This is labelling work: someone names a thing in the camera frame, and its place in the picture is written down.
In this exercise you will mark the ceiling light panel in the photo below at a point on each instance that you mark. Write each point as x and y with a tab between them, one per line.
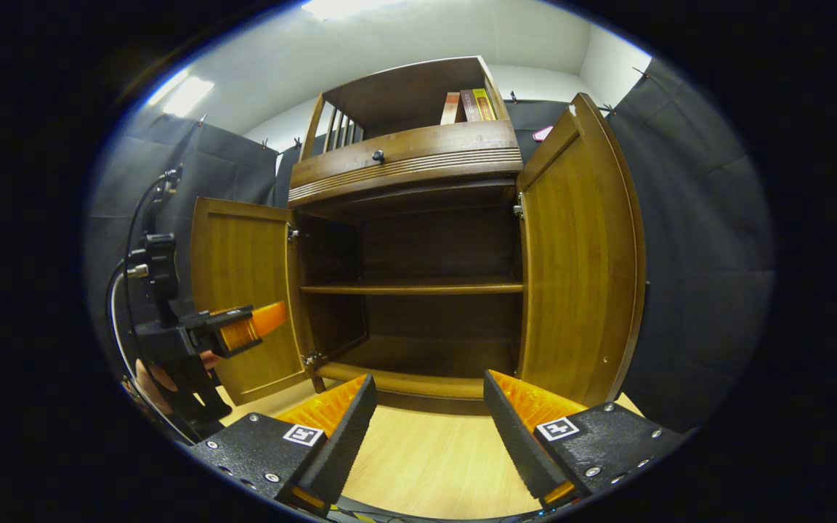
186	94

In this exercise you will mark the dark red book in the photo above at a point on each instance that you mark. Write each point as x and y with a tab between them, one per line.
468	106

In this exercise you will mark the wooden drawer with black knob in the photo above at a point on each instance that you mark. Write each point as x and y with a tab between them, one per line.
426	145

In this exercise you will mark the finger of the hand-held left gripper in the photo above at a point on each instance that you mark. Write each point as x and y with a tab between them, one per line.
262	321

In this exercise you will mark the yellow book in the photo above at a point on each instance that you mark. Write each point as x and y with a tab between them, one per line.
484	104

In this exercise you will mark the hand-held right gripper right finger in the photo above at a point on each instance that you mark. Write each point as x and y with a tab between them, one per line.
516	443

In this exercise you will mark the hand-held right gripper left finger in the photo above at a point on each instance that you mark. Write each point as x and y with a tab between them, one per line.
342	443

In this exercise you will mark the black backdrop cloth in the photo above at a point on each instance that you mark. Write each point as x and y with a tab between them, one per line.
702	276

